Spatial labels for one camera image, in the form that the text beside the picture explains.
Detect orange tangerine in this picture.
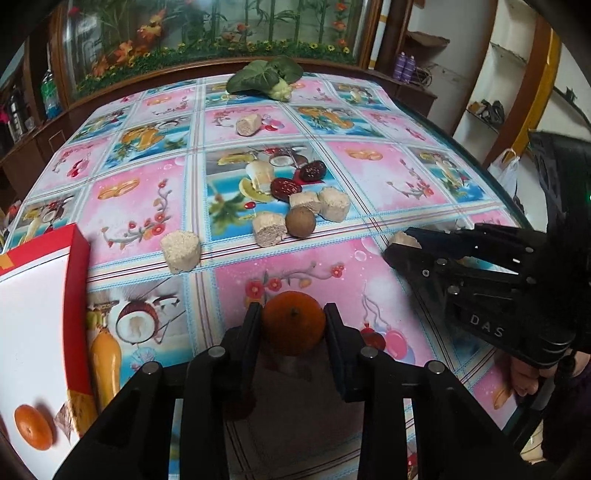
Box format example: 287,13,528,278
262,291,325,357
14,404,53,451

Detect red white tray box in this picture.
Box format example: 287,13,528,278
1,224,97,479

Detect small beige yam piece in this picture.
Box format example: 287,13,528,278
390,231,422,249

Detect large beige yam chunk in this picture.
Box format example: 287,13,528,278
160,230,201,274

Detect cube beige yam piece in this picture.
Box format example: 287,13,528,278
318,187,351,223

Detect dark red jujube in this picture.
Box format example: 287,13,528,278
270,177,302,203
300,160,327,183

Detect person's right hand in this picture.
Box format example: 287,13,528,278
510,357,556,397

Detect white plastic bag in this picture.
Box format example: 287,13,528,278
488,148,520,199

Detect colourful patterned tablecloth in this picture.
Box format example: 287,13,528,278
8,74,518,424

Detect purple bottles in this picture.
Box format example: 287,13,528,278
393,52,416,84

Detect green leafy vegetable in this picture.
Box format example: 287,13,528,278
225,56,304,102

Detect green plastic bottle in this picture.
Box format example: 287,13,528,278
41,69,62,120

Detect glass plant display cabinet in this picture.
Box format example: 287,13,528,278
57,0,383,99

